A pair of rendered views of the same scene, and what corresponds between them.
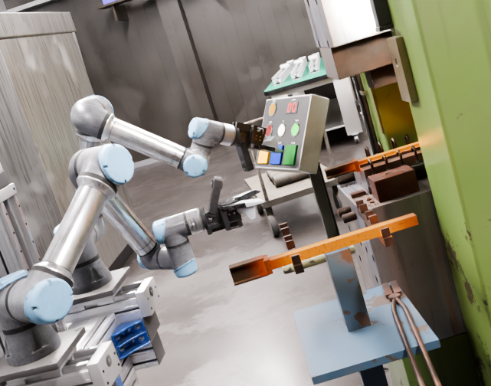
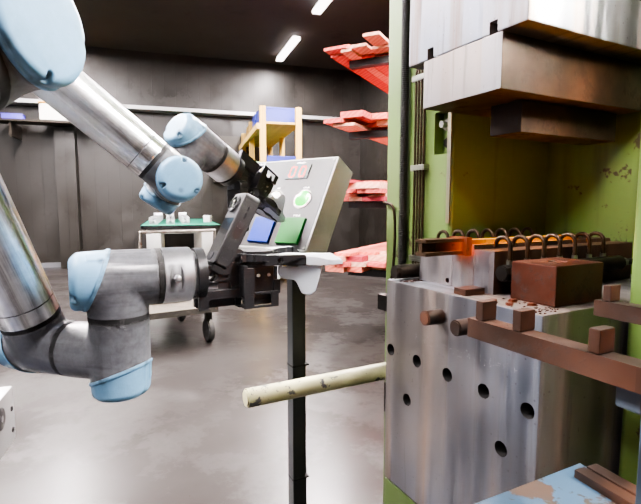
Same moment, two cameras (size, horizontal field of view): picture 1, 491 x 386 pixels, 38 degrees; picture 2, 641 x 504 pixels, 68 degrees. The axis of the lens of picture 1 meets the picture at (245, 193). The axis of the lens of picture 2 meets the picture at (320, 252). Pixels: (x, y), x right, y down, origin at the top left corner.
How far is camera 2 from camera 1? 1.57 m
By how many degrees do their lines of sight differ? 29
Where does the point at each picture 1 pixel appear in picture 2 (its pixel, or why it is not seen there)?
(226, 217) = (252, 279)
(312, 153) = (323, 234)
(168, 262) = (85, 359)
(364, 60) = (536, 74)
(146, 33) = (36, 156)
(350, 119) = not seen: hidden behind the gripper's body
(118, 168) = (38, 23)
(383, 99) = (459, 177)
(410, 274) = (572, 448)
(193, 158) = (183, 162)
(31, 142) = not seen: outside the picture
